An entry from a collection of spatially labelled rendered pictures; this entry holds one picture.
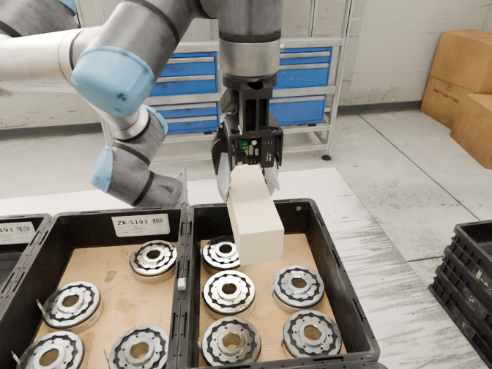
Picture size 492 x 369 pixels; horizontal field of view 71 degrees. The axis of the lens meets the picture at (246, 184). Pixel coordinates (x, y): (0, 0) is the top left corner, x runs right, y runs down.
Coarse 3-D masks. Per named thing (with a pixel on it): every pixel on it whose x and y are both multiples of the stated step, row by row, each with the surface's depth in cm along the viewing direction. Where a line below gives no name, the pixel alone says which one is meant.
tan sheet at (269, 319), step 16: (208, 240) 85; (288, 240) 85; (304, 240) 85; (288, 256) 80; (304, 256) 80; (208, 272) 76; (256, 272) 76; (272, 272) 76; (256, 288) 73; (256, 304) 69; (272, 304) 69; (208, 320) 66; (256, 320) 66; (272, 320) 66; (272, 336) 64; (272, 352) 61
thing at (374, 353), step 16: (192, 208) 79; (208, 208) 80; (192, 224) 75; (320, 224) 75; (192, 240) 70; (192, 256) 67; (336, 256) 67; (352, 288) 60; (352, 304) 58; (368, 336) 53; (368, 352) 51; (192, 368) 49; (208, 368) 49; (224, 368) 49; (240, 368) 49; (256, 368) 49; (272, 368) 49; (288, 368) 49
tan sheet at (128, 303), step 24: (72, 264) 78; (96, 264) 78; (120, 264) 78; (120, 288) 73; (144, 288) 73; (168, 288) 73; (120, 312) 68; (144, 312) 68; (168, 312) 68; (96, 336) 64; (168, 336) 64; (96, 360) 60
